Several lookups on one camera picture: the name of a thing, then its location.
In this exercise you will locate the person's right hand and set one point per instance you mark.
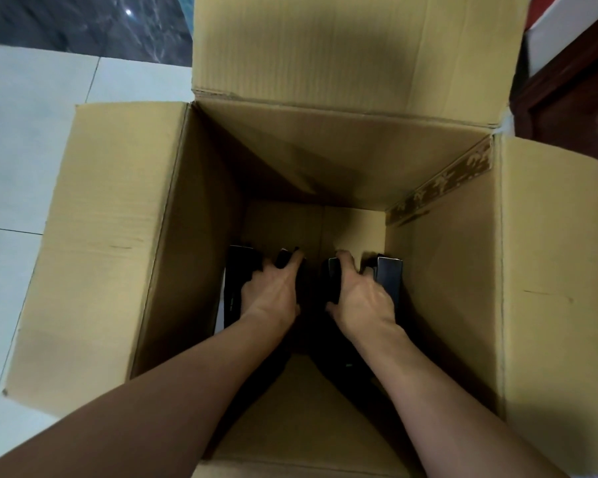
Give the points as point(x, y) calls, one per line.
point(364, 308)

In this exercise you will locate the person's left hand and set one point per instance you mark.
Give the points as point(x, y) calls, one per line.
point(271, 293)

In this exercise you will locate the row of slim black boxes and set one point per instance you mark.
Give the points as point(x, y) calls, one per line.
point(239, 273)

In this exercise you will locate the small printed brown carton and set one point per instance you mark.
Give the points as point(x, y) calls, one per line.
point(110, 244)

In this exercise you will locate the person's right forearm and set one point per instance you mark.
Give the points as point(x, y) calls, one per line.
point(458, 413)

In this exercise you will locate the person's left forearm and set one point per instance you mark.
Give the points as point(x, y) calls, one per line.
point(140, 408)

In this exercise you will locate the dark wooden door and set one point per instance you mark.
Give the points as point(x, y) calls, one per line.
point(577, 104)

